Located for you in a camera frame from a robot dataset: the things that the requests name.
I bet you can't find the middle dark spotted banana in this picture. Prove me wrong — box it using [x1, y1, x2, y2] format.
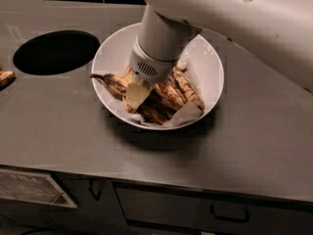
[142, 89, 180, 118]

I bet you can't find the white bowl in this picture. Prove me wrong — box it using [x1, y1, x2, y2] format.
[91, 23, 224, 130]

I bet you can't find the spotted banana with stem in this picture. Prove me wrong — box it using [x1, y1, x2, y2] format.
[90, 73, 174, 124]

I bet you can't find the black cabinet door handle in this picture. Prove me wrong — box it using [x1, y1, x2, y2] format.
[89, 179, 102, 201]

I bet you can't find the long curved spotted banana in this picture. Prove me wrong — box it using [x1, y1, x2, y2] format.
[154, 76, 187, 108]

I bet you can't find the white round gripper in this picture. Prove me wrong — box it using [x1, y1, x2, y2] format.
[125, 35, 182, 111]

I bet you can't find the white paper bowl liner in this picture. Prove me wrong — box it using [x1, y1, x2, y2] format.
[112, 39, 203, 128]

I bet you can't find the framed sign on cabinet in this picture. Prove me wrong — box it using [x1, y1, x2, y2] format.
[0, 168, 77, 209]

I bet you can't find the banana at left edge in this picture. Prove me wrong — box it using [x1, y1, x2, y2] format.
[0, 65, 16, 88]

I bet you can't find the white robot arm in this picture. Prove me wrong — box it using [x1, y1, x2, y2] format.
[126, 0, 313, 109]

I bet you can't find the round black counter hole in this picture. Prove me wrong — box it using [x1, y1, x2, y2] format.
[13, 30, 101, 75]

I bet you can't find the grey cabinet drawer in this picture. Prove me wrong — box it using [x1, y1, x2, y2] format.
[113, 182, 313, 235]

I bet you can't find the right spotted banana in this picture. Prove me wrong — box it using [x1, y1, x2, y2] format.
[172, 67, 204, 111]

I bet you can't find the black drawer handle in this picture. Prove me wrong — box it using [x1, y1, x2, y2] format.
[210, 204, 249, 223]

